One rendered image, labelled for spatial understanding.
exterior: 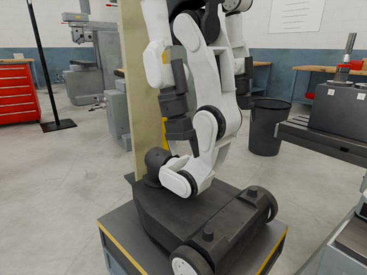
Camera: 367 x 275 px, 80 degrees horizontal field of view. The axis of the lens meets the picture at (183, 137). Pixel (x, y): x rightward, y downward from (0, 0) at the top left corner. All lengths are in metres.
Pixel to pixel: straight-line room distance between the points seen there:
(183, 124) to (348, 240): 0.60
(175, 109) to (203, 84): 0.21
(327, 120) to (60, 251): 1.75
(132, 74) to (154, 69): 1.24
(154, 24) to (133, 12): 1.22
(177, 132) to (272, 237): 0.81
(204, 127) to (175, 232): 0.45
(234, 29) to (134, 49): 1.01
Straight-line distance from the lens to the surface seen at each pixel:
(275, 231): 1.31
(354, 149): 1.04
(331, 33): 5.65
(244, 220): 1.03
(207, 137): 0.80
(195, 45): 0.79
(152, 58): 0.65
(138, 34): 1.90
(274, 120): 2.72
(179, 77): 0.64
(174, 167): 1.11
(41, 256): 1.88
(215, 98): 0.80
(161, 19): 0.69
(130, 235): 1.23
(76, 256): 1.78
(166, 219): 1.04
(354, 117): 1.06
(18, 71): 4.45
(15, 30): 8.99
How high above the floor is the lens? 1.28
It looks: 23 degrees down
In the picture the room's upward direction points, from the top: straight up
